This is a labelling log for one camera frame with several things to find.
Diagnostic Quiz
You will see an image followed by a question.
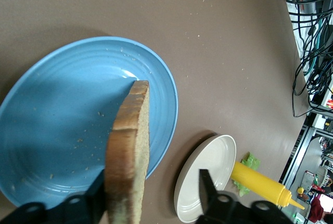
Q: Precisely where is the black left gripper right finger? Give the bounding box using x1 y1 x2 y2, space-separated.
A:
195 169 294 224

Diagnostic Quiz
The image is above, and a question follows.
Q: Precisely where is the beige round plate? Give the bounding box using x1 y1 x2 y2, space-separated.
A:
173 134 237 223

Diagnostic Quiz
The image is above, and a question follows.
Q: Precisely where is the yellow mustard squeeze bottle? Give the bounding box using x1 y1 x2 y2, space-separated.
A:
230 160 305 210

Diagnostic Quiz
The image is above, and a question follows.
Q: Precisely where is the long looping black cable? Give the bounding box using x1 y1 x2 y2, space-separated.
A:
291 59 333 118

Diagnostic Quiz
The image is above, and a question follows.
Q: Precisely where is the green lettuce leaf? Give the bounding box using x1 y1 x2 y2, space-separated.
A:
233 152 261 197

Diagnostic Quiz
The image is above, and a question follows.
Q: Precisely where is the toasted bread slice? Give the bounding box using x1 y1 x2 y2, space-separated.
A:
105 80 151 224

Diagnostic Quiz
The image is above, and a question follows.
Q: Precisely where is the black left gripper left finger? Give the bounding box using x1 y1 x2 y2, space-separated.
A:
0 169 108 224

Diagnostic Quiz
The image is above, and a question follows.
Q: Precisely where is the aluminium frame rail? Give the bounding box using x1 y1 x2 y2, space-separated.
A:
279 123 333 191

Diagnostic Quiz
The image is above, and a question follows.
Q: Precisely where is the teal cable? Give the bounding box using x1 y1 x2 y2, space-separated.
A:
309 20 329 73

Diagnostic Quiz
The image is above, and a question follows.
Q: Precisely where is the dark red cloth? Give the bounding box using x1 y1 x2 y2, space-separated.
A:
309 196 325 222

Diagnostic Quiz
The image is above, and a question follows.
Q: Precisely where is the blue round plate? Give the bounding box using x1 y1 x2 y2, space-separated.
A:
0 36 179 209

